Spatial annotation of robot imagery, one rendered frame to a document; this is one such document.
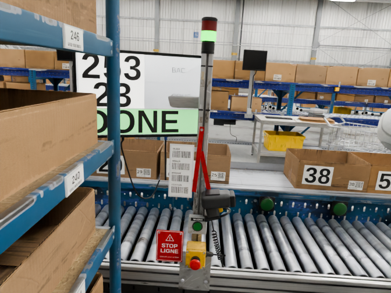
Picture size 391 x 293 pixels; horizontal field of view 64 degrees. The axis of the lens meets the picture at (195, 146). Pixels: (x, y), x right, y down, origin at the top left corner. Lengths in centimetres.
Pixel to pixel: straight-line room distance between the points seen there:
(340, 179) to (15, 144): 169
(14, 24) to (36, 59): 666
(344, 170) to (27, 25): 171
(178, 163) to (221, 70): 516
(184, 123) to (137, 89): 21
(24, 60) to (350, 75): 631
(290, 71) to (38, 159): 605
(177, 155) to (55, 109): 66
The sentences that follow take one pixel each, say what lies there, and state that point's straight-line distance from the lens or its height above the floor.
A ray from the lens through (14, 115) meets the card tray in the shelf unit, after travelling 42.
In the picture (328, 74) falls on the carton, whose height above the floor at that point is 156.
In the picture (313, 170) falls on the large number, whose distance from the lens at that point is 182.
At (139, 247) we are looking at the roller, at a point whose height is 75.
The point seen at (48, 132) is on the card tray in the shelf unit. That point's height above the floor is 140.
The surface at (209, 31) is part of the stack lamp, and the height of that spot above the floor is 162.
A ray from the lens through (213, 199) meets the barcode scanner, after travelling 107.
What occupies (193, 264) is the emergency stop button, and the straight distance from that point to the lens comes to 114.
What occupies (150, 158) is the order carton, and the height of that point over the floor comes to 101.
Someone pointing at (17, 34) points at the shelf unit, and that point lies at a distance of 37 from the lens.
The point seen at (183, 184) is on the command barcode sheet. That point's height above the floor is 110.
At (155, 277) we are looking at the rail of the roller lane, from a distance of 132.
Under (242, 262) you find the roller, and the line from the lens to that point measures 137.
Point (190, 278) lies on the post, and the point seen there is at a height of 71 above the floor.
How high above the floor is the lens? 149
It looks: 14 degrees down
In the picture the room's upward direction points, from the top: 3 degrees clockwise
